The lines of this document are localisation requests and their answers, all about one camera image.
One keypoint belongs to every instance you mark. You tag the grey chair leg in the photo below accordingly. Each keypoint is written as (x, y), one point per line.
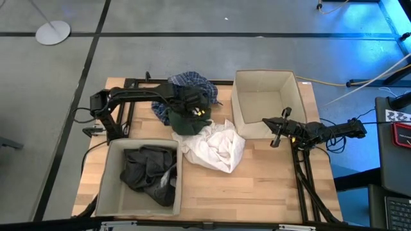
(9, 142)

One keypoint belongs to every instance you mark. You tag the black side desk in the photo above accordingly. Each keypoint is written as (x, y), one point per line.
(388, 167)

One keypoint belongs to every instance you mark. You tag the dark green garment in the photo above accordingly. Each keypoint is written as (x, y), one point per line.
(186, 126)

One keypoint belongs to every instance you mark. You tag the black-white marker tag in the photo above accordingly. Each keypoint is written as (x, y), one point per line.
(396, 116)

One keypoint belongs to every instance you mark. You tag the black floor stand bar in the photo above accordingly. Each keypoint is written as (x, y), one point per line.
(363, 82)

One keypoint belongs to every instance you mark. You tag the black floor beam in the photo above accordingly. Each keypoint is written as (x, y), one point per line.
(356, 179)

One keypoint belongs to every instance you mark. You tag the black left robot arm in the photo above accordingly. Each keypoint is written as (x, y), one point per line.
(138, 93)

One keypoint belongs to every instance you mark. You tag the beige fabric storage bin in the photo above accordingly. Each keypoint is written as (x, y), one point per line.
(109, 199)
(257, 96)

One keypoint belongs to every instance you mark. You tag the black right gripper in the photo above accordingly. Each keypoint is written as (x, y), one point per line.
(293, 130)

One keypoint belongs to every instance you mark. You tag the blue-lit metal beam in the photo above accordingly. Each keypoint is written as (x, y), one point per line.
(395, 16)

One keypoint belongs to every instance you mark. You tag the black laptop keyboard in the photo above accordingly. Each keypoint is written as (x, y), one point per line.
(398, 211)

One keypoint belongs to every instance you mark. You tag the blue plaid shirt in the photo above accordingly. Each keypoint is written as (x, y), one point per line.
(192, 78)

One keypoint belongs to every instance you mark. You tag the dark grey garment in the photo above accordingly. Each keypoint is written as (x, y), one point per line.
(144, 167)

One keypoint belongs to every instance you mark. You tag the grey round floor stand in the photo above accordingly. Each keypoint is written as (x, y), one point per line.
(53, 33)

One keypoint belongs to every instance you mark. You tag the red-edged black device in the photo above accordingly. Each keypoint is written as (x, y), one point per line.
(401, 136)

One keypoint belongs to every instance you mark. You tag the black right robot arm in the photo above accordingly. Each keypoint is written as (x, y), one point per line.
(343, 128)

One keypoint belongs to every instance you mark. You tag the white garment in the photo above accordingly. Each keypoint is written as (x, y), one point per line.
(218, 147)

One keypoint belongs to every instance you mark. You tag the white label strip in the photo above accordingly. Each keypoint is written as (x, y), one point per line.
(297, 227)

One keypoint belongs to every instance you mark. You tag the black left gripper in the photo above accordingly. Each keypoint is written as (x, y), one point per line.
(189, 96)

